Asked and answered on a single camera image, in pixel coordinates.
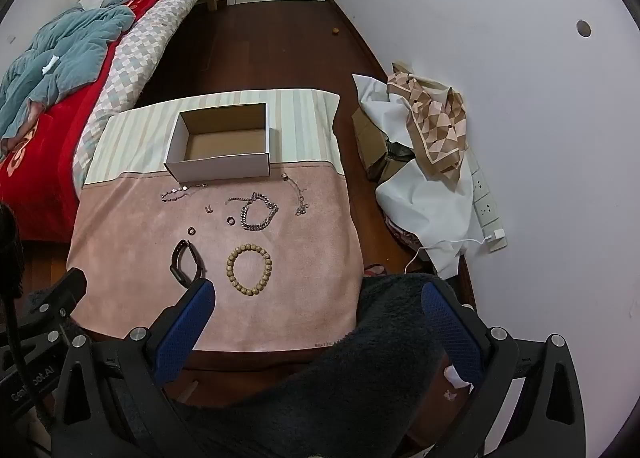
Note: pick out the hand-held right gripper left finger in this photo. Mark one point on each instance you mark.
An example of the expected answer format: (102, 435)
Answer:
(182, 328)

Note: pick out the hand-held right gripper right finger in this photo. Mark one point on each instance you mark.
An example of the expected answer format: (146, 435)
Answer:
(452, 333)

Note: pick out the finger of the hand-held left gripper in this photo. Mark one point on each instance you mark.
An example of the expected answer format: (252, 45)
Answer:
(62, 295)

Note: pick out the black wristband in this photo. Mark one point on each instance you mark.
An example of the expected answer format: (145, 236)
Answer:
(176, 263)

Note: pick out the white paper scrap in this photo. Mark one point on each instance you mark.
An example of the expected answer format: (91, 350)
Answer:
(457, 378)

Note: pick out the pink slipper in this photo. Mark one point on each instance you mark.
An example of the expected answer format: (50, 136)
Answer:
(375, 269)

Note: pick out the white charger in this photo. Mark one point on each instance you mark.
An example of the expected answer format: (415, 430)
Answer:
(496, 235)

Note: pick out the dark fleece pants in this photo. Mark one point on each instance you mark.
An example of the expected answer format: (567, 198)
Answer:
(350, 378)

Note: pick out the pink and striped mat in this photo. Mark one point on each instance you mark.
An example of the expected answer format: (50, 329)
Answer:
(300, 288)

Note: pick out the white power strip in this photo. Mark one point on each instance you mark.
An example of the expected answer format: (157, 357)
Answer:
(485, 208)

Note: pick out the bed with colourful blankets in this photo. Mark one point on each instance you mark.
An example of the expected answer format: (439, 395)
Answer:
(50, 162)

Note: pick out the brown patterned scarf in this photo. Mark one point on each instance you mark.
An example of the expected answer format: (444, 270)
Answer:
(440, 122)

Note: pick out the brown cardboard box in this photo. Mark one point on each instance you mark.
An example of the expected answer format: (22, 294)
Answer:
(370, 137)

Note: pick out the white fabric tag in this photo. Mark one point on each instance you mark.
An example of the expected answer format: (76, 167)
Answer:
(51, 62)

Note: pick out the bed with red blanket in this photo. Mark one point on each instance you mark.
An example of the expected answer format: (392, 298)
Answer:
(65, 47)

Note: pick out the checkered quilt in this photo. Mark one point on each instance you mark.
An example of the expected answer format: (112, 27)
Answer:
(145, 47)

